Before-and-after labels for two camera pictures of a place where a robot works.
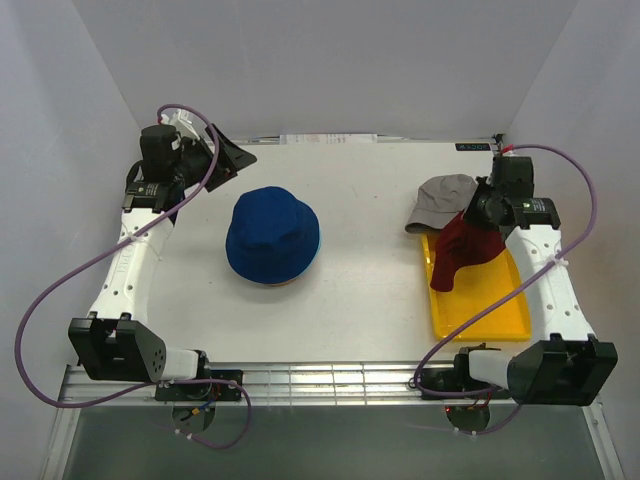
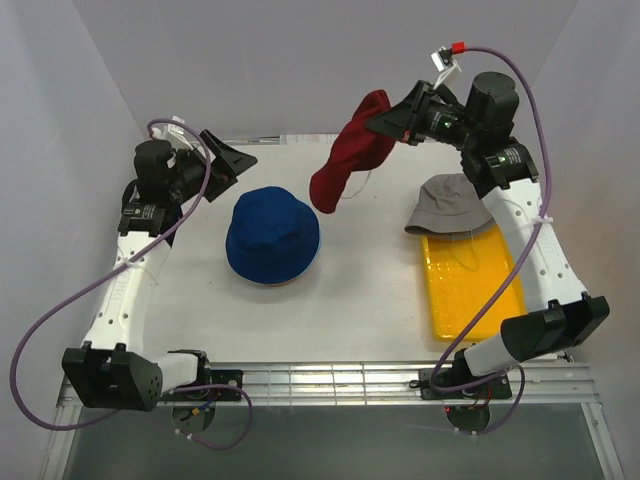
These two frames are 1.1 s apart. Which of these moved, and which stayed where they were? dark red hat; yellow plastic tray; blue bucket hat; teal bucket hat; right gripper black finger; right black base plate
Moved: right gripper black finger; dark red hat
Stayed: teal bucket hat; blue bucket hat; yellow plastic tray; right black base plate
